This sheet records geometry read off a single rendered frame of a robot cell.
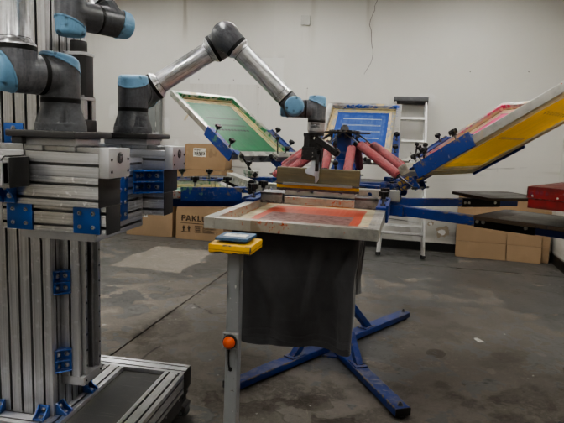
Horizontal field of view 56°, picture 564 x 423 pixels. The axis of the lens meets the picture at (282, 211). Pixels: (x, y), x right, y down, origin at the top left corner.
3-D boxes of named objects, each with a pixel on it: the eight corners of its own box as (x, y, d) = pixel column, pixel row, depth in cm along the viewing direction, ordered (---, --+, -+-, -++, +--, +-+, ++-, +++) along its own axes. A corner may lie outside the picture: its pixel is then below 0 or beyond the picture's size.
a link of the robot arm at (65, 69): (89, 100, 166) (88, 54, 164) (48, 96, 155) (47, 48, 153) (66, 100, 173) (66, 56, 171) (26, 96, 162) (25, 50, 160)
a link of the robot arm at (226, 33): (221, 8, 203) (312, 102, 208) (225, 15, 214) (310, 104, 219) (201, 31, 204) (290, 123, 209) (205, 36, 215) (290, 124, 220)
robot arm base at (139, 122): (106, 132, 208) (106, 106, 207) (124, 133, 223) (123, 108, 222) (142, 133, 206) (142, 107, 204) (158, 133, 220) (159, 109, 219)
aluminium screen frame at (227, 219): (378, 242, 168) (378, 230, 168) (203, 227, 181) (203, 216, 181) (387, 211, 244) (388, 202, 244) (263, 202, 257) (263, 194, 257)
